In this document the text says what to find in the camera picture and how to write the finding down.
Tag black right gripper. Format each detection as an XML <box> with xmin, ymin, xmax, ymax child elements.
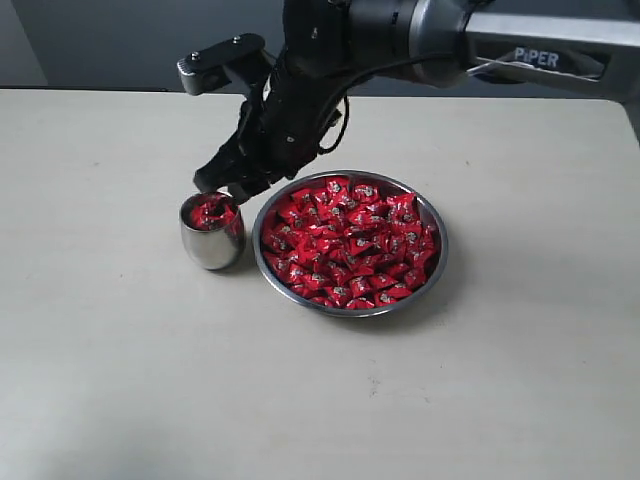
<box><xmin>193</xmin><ymin>49</ymin><xmax>350</xmax><ymax>205</ymax></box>

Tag red candies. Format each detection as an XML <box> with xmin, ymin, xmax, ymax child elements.
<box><xmin>186</xmin><ymin>192</ymin><xmax>238</xmax><ymax>231</ymax></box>

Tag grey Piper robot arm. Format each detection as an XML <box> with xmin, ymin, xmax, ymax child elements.
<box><xmin>178</xmin><ymin>1</ymin><xmax>639</xmax><ymax>203</ymax></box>

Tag stainless steel cup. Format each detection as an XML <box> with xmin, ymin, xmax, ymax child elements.
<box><xmin>179</xmin><ymin>192</ymin><xmax>246</xmax><ymax>271</ymax></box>

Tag stainless steel bowl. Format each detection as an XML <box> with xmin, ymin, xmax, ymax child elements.
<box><xmin>252</xmin><ymin>170</ymin><xmax>448</xmax><ymax>318</ymax></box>

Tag red wrapped candy left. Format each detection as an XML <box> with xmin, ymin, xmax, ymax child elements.
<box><xmin>271</xmin><ymin>232</ymin><xmax>299</xmax><ymax>253</ymax></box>

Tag red wrapped candy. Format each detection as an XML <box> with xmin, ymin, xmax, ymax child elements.
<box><xmin>386</xmin><ymin>193</ymin><xmax>417</xmax><ymax>218</ymax></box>
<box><xmin>325</xmin><ymin>176</ymin><xmax>350</xmax><ymax>198</ymax></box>
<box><xmin>271</xmin><ymin>232</ymin><xmax>299</xmax><ymax>253</ymax></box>
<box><xmin>374</xmin><ymin>285</ymin><xmax>413</xmax><ymax>307</ymax></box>
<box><xmin>324</xmin><ymin>286</ymin><xmax>353</xmax><ymax>309</ymax></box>

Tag red wrapped candy top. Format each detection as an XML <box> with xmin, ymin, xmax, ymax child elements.
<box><xmin>325</xmin><ymin>176</ymin><xmax>350</xmax><ymax>198</ymax></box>

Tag red wrapped candy front centre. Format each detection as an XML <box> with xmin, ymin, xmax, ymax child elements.
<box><xmin>324</xmin><ymin>286</ymin><xmax>353</xmax><ymax>309</ymax></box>

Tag red wrapped candy upper right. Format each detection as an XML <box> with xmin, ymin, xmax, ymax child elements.
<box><xmin>386</xmin><ymin>193</ymin><xmax>417</xmax><ymax>218</ymax></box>

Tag red wrapped candy front right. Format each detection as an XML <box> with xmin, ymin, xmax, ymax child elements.
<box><xmin>374</xmin><ymin>285</ymin><xmax>413</xmax><ymax>307</ymax></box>

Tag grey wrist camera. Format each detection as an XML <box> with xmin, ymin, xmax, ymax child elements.
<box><xmin>176</xmin><ymin>33</ymin><xmax>272</xmax><ymax>96</ymax></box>

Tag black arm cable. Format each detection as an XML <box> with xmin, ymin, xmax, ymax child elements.
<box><xmin>314</xmin><ymin>52</ymin><xmax>601</xmax><ymax>154</ymax></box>

